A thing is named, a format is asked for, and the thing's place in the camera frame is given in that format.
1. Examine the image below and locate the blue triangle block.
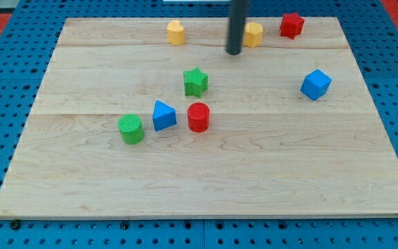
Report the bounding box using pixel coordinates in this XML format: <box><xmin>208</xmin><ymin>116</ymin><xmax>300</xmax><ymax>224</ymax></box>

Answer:
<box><xmin>152</xmin><ymin>100</ymin><xmax>177</xmax><ymax>131</ymax></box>

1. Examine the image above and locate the yellow hexagon block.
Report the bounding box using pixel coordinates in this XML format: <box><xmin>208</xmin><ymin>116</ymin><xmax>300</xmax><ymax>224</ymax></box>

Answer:
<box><xmin>243</xmin><ymin>22</ymin><xmax>263</xmax><ymax>48</ymax></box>

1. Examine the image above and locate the wooden board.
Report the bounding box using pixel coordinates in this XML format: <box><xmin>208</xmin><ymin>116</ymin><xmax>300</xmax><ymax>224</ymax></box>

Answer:
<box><xmin>0</xmin><ymin>17</ymin><xmax>398</xmax><ymax>220</ymax></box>

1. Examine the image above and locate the red cylinder block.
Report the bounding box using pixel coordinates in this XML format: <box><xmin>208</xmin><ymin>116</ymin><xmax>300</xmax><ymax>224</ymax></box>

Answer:
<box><xmin>187</xmin><ymin>102</ymin><xmax>210</xmax><ymax>132</ymax></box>

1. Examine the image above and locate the green cylinder block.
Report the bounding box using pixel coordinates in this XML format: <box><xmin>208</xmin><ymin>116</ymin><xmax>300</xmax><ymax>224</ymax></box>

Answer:
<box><xmin>117</xmin><ymin>114</ymin><xmax>144</xmax><ymax>145</ymax></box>

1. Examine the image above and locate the blue cube block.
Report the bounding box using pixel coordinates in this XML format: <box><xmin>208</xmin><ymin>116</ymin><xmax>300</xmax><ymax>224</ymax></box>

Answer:
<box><xmin>300</xmin><ymin>69</ymin><xmax>332</xmax><ymax>101</ymax></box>

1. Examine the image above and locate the red star block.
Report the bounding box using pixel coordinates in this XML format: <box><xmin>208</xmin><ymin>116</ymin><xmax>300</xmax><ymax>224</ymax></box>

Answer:
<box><xmin>280</xmin><ymin>12</ymin><xmax>305</xmax><ymax>39</ymax></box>

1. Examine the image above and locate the yellow heart block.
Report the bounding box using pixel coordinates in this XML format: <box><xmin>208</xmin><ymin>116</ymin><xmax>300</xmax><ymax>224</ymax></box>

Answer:
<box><xmin>166</xmin><ymin>19</ymin><xmax>185</xmax><ymax>45</ymax></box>

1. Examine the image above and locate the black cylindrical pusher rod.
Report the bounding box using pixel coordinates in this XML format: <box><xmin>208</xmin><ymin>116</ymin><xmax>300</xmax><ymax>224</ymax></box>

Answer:
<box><xmin>226</xmin><ymin>0</ymin><xmax>249</xmax><ymax>55</ymax></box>

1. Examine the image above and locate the green star block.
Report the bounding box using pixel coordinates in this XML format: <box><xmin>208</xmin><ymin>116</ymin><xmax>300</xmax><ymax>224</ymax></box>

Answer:
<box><xmin>183</xmin><ymin>67</ymin><xmax>208</xmax><ymax>98</ymax></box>

